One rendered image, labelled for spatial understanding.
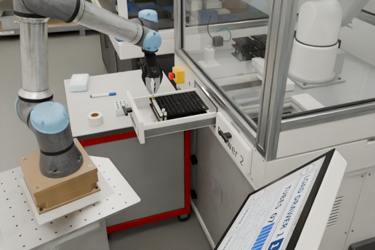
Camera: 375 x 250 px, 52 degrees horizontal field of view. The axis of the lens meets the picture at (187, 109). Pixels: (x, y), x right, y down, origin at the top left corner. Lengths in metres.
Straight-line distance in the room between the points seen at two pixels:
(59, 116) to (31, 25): 0.30
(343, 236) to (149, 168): 0.97
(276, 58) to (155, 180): 1.15
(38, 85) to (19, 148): 1.84
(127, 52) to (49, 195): 1.25
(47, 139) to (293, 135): 0.81
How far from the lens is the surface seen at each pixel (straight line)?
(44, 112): 1.35
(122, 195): 1.46
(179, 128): 1.63
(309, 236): 0.77
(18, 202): 1.53
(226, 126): 1.52
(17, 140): 3.32
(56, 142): 1.35
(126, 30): 1.36
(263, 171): 1.35
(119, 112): 1.91
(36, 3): 1.24
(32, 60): 1.38
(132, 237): 2.34
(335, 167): 0.94
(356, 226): 1.90
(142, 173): 2.03
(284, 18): 1.10
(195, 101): 1.73
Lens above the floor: 1.73
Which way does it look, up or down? 30 degrees down
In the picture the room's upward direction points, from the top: straight up
